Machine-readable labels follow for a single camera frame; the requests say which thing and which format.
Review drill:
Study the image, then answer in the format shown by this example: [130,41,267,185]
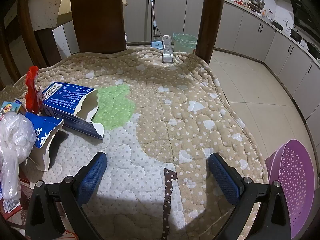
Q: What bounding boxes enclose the beige cardboard box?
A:
[26,0,63,30]

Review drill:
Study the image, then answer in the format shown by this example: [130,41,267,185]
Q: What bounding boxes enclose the yellow blue small box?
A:
[0,99,27,115]

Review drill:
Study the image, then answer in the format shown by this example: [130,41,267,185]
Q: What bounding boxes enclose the green plastic bin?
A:
[173,32,198,54]

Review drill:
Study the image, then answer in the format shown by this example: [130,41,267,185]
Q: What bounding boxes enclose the silver metal clip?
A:
[161,35,174,64]

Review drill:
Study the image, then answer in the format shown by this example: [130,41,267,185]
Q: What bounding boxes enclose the red foil wrapper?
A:
[25,66,45,113]

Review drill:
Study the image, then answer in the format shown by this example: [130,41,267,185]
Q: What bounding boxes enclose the purple plastic basket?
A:
[264,139,316,240]

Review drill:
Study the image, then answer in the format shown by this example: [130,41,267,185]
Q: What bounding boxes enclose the black range hood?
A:
[290,0,320,30]

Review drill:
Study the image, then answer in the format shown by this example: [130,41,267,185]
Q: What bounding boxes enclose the torn blue box small print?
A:
[41,81,105,140]

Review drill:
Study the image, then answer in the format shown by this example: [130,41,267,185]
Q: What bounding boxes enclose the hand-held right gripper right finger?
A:
[208,152,292,240]

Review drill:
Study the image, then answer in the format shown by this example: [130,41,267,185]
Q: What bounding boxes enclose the mop with metal handle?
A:
[147,0,163,38]

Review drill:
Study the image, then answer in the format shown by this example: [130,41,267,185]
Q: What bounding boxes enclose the kitchen spice rack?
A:
[247,0,265,13]

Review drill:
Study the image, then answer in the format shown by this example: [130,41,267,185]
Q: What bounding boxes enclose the clear plastic bag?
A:
[0,111,36,200]

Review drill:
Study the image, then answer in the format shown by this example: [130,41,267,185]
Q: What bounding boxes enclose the black wok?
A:
[306,42,320,58]

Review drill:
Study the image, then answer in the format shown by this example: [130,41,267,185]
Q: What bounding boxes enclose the torn blue box large characters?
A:
[25,112,65,172]

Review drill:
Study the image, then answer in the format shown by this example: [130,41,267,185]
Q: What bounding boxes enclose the grey lower kitchen cabinets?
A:
[122,0,320,135]

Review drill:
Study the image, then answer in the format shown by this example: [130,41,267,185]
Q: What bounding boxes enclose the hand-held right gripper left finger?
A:
[25,152,108,240]

